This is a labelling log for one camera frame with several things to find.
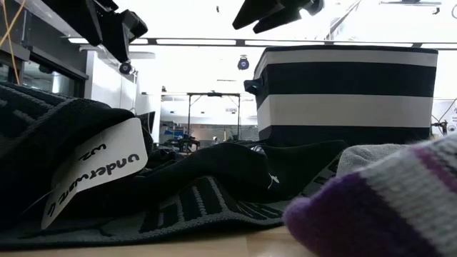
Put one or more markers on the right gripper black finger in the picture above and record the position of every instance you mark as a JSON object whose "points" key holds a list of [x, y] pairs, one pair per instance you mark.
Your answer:
{"points": [[285, 18], [260, 10]]}

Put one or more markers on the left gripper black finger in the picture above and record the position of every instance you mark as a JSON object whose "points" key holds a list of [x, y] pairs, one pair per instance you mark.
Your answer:
{"points": [[114, 32], [76, 18]]}

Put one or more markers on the white handwritten underwear tag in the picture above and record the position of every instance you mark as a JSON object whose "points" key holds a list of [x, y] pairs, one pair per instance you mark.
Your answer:
{"points": [[107, 157]]}

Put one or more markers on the black patterned underwear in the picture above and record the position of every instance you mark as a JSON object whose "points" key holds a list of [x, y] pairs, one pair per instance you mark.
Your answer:
{"points": [[214, 171]]}

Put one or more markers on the grey sock purple toe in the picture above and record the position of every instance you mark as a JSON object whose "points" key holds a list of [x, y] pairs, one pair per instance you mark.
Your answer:
{"points": [[385, 207]]}

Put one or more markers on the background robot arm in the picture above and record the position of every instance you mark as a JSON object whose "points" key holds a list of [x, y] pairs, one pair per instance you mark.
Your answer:
{"points": [[184, 142]]}

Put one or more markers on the navy white striped fabric bin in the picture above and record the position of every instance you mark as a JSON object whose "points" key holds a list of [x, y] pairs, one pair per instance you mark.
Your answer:
{"points": [[342, 78]]}

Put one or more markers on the black background monitor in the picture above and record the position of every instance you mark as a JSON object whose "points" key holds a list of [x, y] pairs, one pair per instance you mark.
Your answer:
{"points": [[148, 121]]}

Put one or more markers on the background equipment stand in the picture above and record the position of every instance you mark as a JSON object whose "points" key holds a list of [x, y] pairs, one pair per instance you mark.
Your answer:
{"points": [[442, 125]]}

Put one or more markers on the black overhead frame bar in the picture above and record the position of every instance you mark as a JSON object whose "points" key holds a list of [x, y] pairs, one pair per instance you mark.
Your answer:
{"points": [[241, 43]]}

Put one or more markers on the black tall frame stand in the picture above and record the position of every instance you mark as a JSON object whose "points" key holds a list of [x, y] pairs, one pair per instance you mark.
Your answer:
{"points": [[214, 94]]}

